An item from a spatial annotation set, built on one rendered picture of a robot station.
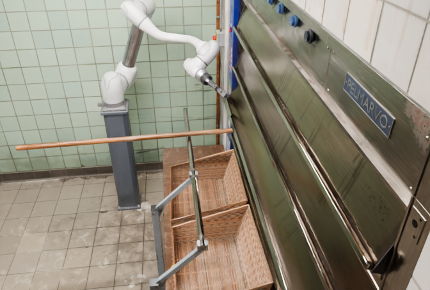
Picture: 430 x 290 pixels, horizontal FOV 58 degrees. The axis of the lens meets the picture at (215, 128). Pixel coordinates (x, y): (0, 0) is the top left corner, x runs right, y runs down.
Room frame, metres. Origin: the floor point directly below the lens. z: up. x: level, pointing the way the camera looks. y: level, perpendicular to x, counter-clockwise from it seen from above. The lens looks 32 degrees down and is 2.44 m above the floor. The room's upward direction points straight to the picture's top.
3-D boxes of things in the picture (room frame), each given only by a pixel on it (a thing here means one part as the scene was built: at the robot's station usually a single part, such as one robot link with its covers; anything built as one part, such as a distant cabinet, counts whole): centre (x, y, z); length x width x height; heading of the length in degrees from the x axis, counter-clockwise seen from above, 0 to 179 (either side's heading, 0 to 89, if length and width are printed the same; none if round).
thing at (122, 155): (2.68, 0.78, 0.50); 0.21 x 0.21 x 1.00; 8
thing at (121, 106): (2.68, 0.80, 1.03); 0.22 x 0.18 x 0.06; 98
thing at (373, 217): (1.47, -0.27, 1.80); 1.79 x 0.11 x 0.19; 7
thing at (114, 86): (2.69, 0.78, 1.17); 0.18 x 0.16 x 0.22; 164
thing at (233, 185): (2.01, 0.07, 0.72); 0.56 x 0.49 x 0.28; 6
